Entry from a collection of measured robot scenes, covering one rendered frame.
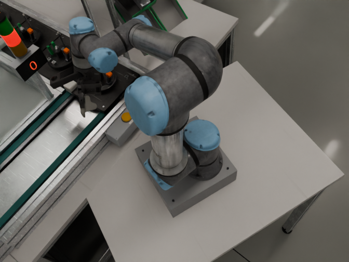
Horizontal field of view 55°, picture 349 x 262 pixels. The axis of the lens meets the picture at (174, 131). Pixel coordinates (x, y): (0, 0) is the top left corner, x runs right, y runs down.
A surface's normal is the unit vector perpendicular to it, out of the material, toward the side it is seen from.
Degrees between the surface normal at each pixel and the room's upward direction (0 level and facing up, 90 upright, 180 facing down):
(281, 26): 0
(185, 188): 1
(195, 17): 0
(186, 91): 52
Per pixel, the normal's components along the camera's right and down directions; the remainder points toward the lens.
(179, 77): 0.15, -0.23
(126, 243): -0.10, -0.51
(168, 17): 0.42, 0.06
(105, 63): 0.61, 0.63
